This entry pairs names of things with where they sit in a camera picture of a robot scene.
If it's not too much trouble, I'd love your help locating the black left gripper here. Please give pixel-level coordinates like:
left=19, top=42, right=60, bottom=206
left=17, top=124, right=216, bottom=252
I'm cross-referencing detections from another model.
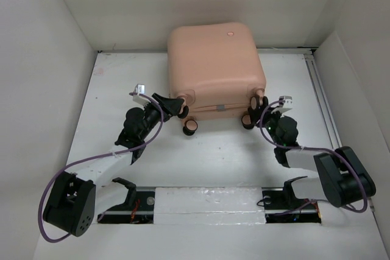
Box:
left=139, top=94, right=182, bottom=140

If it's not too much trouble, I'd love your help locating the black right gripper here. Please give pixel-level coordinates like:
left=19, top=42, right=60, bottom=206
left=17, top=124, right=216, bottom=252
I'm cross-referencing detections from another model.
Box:
left=248, top=104, right=283, bottom=147

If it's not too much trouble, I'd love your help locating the pink hard-shell suitcase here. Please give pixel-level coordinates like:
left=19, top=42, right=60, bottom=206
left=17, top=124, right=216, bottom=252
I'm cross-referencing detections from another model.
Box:
left=168, top=23, right=266, bottom=136

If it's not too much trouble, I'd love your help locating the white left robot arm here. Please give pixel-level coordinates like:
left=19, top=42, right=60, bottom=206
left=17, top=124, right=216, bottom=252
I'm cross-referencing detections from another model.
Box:
left=38, top=91, right=189, bottom=244

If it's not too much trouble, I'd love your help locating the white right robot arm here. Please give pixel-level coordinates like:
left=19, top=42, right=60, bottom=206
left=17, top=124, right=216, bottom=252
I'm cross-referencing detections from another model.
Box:
left=257, top=108, right=376, bottom=213

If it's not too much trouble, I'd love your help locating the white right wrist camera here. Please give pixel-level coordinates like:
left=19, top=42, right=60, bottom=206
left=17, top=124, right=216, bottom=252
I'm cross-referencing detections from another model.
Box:
left=271, top=96, right=293, bottom=114

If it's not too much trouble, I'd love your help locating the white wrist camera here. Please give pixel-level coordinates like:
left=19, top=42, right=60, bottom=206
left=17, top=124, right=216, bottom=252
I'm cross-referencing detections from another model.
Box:
left=271, top=96, right=293, bottom=114
left=129, top=83, right=148, bottom=106

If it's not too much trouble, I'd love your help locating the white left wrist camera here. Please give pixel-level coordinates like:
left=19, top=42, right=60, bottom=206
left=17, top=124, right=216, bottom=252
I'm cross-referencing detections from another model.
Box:
left=129, top=83, right=148, bottom=106

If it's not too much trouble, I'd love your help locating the aluminium side rail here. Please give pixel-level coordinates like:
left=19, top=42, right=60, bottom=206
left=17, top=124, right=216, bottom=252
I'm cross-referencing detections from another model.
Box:
left=304, top=49, right=342, bottom=149

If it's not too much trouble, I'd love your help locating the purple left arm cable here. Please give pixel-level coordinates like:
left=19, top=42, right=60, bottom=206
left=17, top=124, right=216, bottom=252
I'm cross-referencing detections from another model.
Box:
left=38, top=91, right=167, bottom=244

